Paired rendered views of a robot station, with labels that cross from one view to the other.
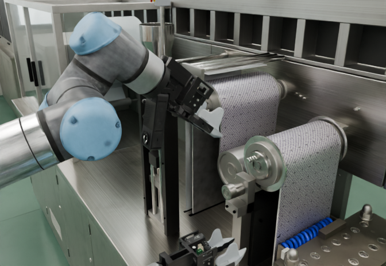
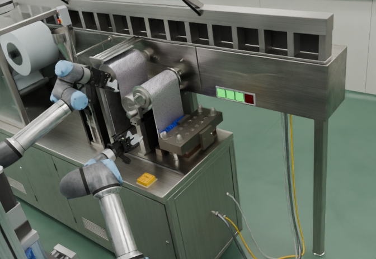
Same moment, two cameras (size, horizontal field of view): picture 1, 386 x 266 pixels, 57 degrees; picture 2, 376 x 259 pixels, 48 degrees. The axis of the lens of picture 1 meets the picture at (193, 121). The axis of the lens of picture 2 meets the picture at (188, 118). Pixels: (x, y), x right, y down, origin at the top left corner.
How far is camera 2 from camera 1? 1.39 m
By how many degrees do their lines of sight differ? 15
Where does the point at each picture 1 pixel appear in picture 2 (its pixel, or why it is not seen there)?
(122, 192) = (70, 138)
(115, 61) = (74, 75)
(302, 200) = (165, 109)
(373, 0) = (173, 9)
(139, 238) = (91, 155)
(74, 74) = (61, 84)
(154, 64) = (86, 71)
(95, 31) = (66, 68)
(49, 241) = not seen: hidden behind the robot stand
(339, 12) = (161, 14)
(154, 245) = not seen: hidden behind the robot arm
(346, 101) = (177, 57)
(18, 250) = not seen: outside the picture
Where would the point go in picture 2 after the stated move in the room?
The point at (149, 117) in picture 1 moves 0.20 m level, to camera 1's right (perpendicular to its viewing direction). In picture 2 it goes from (88, 91) to (129, 80)
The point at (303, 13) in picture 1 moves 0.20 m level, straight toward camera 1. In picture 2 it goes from (145, 14) to (142, 26)
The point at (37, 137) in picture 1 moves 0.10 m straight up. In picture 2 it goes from (65, 107) to (57, 85)
